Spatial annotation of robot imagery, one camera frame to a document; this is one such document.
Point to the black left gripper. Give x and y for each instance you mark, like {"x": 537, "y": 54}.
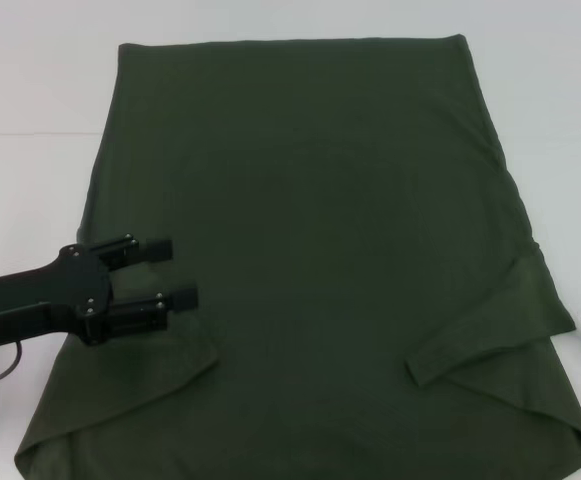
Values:
{"x": 60, "y": 295}

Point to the dark green shirt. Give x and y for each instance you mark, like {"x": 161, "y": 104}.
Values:
{"x": 320, "y": 200}

